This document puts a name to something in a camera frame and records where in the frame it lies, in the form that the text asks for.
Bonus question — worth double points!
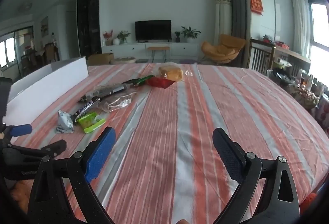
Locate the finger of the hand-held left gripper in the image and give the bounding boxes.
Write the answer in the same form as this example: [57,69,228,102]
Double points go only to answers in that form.
[8,140,67,160]
[2,124,32,141]

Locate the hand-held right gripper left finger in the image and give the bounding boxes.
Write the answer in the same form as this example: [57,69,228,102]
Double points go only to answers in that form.
[28,126,116,224]

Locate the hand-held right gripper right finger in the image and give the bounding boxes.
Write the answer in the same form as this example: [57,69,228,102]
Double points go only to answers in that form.
[212,128,301,224]

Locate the silver triangular snack packet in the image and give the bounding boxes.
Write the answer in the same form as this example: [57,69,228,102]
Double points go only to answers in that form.
[55,110,75,134]

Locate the light green wafer packet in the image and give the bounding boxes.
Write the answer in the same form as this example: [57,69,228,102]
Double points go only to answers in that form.
[76,111,107,134]

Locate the dark chocolate bar white print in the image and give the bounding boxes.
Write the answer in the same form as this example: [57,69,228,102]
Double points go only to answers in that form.
[75,99,101,119]

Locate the brown biscuit clear sleeve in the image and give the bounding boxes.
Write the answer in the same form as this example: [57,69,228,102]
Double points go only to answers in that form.
[98,93,134,113]

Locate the large white box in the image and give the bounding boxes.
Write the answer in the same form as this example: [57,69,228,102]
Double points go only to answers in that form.
[5,57,89,122]

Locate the pale yellow cake packet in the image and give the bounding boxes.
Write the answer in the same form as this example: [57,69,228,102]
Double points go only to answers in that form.
[93,84,114,96]

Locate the silver black snack bar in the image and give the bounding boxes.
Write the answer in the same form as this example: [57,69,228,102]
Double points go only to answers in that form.
[108,85,129,95]

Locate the green snack packet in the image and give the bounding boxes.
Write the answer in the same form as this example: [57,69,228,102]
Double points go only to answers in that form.
[123,75,155,86]

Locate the red snack packet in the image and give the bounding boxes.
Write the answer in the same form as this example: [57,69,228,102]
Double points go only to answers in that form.
[146,77,175,89]

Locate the bread loaf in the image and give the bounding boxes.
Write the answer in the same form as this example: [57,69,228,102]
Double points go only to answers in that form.
[158,65,183,82]

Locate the orange cloth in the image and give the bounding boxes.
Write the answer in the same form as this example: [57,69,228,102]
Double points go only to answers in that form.
[12,180,34,211]

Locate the orange striped tablecloth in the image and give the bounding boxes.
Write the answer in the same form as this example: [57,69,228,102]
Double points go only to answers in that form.
[12,62,326,224]

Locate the balcony window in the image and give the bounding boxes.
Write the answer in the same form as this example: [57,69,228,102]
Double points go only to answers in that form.
[0,37,16,68]

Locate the wooden dining chair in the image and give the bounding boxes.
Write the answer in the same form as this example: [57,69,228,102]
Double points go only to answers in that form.
[44,43,60,61]

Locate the cardboard box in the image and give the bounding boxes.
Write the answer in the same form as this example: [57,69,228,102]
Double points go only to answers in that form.
[88,53,114,65]

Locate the round beige cushion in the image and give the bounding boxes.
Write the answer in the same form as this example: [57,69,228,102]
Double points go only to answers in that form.
[110,57,136,65]

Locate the pile of assorted packages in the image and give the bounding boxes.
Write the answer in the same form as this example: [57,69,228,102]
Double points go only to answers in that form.
[267,67,329,124]

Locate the dark wooden chair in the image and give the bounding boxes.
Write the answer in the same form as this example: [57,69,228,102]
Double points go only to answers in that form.
[248,38,275,72]

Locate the orange lounge chair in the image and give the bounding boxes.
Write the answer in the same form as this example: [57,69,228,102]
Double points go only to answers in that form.
[201,33,247,65]

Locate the white television cabinet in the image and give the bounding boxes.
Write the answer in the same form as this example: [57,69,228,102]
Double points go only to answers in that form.
[101,42,203,63]

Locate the red flowers in vase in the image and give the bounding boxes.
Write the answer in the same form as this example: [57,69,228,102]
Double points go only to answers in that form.
[103,29,114,46]

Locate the wooden stool with metal legs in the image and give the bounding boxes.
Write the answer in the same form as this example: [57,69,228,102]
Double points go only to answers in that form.
[147,46,170,63]

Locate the green flower bouquet in vase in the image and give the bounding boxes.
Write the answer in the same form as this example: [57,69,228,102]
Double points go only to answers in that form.
[117,30,131,43]

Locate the wooden side desk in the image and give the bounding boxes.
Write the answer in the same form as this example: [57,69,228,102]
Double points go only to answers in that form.
[274,44,311,78]

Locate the large leafy potted plant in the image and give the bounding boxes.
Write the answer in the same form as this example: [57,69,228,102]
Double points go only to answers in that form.
[181,26,201,43]

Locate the tall black cabinet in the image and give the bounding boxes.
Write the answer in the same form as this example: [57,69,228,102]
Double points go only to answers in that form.
[77,0,102,56]

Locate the black television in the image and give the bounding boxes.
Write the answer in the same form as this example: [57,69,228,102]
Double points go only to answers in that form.
[135,20,172,42]

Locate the covered standing air conditioner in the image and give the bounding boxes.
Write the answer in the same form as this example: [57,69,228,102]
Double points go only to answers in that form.
[214,0,233,40]

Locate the bright window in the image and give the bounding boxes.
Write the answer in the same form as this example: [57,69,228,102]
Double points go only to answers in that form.
[307,0,329,86]

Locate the grey curtain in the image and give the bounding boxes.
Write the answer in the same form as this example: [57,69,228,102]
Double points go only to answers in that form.
[224,0,251,40]

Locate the white curtain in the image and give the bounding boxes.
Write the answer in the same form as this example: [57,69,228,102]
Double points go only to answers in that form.
[290,0,313,52]

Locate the red wall hanging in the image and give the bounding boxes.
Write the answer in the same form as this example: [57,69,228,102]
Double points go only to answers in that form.
[249,0,264,16]

